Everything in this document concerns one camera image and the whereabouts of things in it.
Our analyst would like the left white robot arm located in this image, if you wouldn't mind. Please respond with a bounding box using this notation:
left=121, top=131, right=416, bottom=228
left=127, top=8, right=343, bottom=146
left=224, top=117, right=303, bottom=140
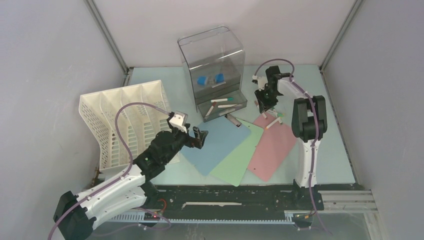
left=53, top=126, right=209, bottom=240

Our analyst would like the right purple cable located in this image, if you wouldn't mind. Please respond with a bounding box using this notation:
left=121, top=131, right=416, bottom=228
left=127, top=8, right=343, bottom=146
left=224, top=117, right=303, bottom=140
left=254, top=58, right=332, bottom=236

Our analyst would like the blue clipboard sheet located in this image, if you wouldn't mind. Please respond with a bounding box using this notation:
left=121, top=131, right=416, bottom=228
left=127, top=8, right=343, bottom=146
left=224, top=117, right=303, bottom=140
left=180, top=117, right=251, bottom=176

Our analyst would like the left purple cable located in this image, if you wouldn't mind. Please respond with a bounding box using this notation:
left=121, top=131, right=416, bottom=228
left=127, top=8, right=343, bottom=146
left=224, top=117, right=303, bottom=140
left=47, top=102, right=173, bottom=240

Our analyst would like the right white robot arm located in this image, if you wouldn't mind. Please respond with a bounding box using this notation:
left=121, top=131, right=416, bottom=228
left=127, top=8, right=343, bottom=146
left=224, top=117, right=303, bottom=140
left=252, top=65, right=328, bottom=189

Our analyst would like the white plastic file rack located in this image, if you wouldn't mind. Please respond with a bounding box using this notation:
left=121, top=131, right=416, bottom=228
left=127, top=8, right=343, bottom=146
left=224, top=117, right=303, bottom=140
left=78, top=80, right=171, bottom=175

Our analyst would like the pink clipboard sheet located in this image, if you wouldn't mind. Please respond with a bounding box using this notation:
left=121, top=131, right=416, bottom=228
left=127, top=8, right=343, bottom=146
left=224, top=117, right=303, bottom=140
left=247, top=113, right=297, bottom=182

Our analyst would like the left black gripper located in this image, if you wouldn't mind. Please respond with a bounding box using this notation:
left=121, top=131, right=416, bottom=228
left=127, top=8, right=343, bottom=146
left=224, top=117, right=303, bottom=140
left=162, top=123, right=207, bottom=164

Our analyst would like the purple cable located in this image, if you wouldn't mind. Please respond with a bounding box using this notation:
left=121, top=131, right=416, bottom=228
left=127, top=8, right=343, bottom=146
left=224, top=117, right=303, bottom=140
left=47, top=102, right=173, bottom=240
left=254, top=58, right=332, bottom=236

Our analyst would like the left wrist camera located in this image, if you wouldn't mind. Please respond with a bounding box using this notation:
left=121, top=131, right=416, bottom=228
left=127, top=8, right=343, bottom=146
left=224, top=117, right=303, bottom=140
left=167, top=111, right=188, bottom=133

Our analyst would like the orange cap marker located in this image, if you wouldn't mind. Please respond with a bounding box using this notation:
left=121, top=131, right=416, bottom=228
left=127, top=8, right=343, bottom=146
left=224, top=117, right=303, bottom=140
left=266, top=118, right=279, bottom=129

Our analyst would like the dark red cap marker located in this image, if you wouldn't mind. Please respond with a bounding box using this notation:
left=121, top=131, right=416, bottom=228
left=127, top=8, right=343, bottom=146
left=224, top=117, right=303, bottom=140
left=205, top=102, right=217, bottom=117

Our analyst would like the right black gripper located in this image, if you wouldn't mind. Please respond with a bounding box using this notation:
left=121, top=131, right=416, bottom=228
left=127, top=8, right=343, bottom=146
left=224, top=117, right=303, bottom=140
left=254, top=86, right=280, bottom=114

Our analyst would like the blue eraser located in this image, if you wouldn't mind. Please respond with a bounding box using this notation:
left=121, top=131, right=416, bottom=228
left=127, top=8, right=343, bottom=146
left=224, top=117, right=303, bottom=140
left=214, top=73, right=225, bottom=84
left=196, top=76, right=209, bottom=86

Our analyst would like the clear plastic drawer box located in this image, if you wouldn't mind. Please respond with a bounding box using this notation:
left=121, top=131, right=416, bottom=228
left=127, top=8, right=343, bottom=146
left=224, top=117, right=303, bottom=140
left=177, top=25, right=248, bottom=122

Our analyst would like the metal clipboard clip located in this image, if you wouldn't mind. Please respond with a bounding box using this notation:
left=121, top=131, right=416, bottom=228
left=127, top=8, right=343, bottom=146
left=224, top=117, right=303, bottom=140
left=225, top=114, right=242, bottom=128

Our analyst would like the plain white marker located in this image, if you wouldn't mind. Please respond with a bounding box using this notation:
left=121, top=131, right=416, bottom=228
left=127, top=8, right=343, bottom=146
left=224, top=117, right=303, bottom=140
left=217, top=104, right=237, bottom=109

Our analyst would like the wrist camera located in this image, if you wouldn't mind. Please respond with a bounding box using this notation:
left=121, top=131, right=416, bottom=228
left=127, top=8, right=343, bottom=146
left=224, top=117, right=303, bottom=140
left=167, top=111, right=188, bottom=133
left=252, top=75, right=268, bottom=91

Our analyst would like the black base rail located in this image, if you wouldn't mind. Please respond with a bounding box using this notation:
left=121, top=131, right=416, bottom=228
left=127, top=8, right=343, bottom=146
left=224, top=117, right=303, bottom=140
left=142, top=184, right=324, bottom=222

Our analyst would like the teal cap marker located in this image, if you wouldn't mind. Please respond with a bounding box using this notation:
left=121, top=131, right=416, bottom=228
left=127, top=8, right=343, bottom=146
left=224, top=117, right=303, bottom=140
left=210, top=97, right=234, bottom=103

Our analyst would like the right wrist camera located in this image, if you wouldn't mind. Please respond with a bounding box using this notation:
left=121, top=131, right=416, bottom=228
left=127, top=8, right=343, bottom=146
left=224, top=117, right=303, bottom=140
left=252, top=75, right=268, bottom=91

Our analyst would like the green clipboard sheet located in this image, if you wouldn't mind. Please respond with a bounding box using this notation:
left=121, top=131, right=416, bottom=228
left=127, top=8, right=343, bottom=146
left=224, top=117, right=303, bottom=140
left=210, top=118, right=264, bottom=187

